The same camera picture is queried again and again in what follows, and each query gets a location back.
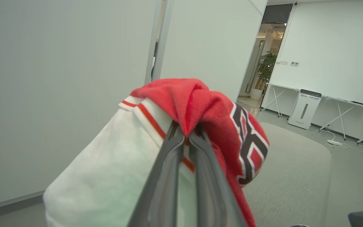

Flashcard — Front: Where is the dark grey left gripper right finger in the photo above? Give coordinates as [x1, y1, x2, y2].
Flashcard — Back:
[189, 126, 248, 227]

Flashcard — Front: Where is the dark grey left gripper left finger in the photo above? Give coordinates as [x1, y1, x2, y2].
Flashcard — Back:
[127, 121, 186, 227]

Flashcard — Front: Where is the red and white sports jersey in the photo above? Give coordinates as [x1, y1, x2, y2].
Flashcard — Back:
[43, 78, 270, 227]

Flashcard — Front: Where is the grey fabric sofa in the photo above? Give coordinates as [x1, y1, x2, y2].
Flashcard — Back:
[243, 122, 332, 227]

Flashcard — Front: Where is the white plant pot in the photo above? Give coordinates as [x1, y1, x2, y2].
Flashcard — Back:
[250, 88, 264, 101]

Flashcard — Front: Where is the white air purifier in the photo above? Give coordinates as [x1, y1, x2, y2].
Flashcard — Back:
[288, 89, 322, 130]

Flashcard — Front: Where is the green potted plant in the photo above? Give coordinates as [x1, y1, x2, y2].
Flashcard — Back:
[257, 51, 278, 92]

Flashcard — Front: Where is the grey-white partition panel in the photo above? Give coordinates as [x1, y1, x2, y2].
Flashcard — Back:
[0, 0, 157, 212]
[159, 0, 268, 102]

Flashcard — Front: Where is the glass door metal frame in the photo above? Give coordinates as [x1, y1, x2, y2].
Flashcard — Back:
[245, 39, 266, 94]

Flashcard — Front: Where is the white power cable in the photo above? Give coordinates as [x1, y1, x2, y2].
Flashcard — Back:
[312, 127, 363, 155]

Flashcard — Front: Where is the grey metal partition post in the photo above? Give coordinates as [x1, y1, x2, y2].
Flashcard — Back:
[144, 0, 173, 85]

